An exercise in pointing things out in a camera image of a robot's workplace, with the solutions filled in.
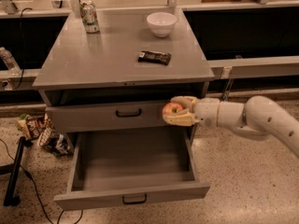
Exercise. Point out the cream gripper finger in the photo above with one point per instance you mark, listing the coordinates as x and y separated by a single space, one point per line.
186 101
184 118

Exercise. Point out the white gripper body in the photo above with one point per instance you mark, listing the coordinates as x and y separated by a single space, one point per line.
206 111

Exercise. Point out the clear plastic water bottle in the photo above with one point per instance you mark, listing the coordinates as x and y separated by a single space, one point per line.
10 62

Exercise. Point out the grey metal rail frame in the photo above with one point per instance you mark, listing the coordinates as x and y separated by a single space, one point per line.
252 42

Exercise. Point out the closed grey upper drawer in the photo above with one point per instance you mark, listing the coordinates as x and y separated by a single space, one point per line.
113 116

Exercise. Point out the white bowl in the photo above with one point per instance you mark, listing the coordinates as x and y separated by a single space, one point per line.
161 23

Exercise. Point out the green soda can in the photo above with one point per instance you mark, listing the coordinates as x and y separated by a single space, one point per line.
89 17

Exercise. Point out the open grey middle drawer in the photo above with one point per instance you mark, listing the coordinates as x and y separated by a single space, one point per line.
132 166

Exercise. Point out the brown chip bag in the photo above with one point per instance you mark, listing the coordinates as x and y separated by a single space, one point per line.
33 126

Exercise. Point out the black stand leg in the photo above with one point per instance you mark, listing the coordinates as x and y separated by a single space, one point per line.
13 170

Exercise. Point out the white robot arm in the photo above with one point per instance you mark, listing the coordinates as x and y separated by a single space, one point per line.
256 119

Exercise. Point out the dark patterned chip bag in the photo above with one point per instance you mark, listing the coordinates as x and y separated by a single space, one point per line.
54 143

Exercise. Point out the dark snack bar wrapper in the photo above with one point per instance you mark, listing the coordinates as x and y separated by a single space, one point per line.
154 57

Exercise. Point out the grey drawer cabinet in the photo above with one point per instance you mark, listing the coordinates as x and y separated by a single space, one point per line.
103 68

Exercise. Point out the red apple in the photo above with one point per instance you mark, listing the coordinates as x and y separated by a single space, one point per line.
172 108

